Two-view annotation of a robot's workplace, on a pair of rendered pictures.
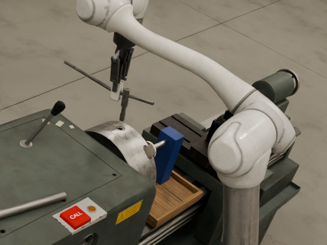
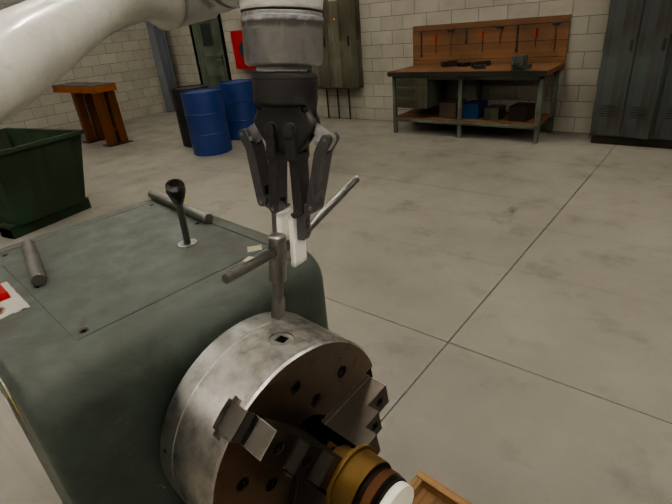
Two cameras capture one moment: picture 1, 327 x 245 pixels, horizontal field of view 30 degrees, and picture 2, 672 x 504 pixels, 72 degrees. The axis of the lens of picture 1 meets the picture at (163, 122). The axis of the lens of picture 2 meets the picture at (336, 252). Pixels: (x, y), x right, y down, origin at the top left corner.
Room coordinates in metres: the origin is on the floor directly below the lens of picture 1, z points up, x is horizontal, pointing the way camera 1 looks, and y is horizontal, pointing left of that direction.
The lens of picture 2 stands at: (1.96, -0.33, 1.61)
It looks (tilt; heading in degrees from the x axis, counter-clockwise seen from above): 27 degrees down; 106
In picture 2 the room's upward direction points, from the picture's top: 6 degrees counter-clockwise
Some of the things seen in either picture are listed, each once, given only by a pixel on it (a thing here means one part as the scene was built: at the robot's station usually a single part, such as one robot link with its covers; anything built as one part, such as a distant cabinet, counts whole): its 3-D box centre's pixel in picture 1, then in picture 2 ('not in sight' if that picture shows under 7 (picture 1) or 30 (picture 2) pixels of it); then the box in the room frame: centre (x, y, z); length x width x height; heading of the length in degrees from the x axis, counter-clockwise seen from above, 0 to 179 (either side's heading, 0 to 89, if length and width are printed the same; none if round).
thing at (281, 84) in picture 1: (268, 100); not in sight; (2.77, -0.46, 1.01); 0.30 x 0.20 x 0.29; 151
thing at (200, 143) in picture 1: (211, 148); not in sight; (2.18, -0.23, 1.00); 0.20 x 0.10 x 0.05; 151
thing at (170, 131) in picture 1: (164, 155); not in sight; (2.02, -0.05, 1.00); 0.08 x 0.06 x 0.23; 61
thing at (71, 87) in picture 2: not in sight; (91, 113); (-4.52, 6.87, 0.50); 1.61 x 0.44 x 1.00; 156
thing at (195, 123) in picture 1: (206, 156); not in sight; (2.27, -0.23, 0.89); 0.53 x 0.30 x 0.06; 61
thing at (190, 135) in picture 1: (200, 148); not in sight; (2.24, -0.19, 0.95); 0.43 x 0.18 x 0.04; 61
